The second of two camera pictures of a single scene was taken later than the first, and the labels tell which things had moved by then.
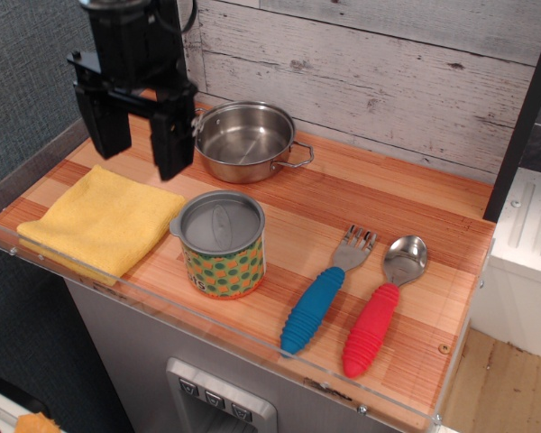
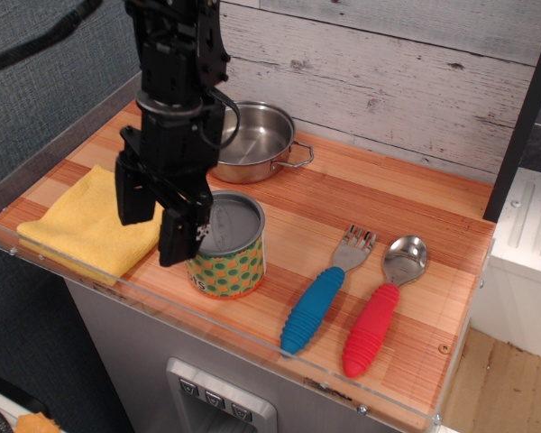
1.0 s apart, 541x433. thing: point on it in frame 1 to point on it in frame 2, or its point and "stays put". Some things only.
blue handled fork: x=318 y=299 stays put
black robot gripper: x=138 y=53 to x=172 y=153
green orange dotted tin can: x=223 y=236 stays put
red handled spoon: x=405 y=258 stays put
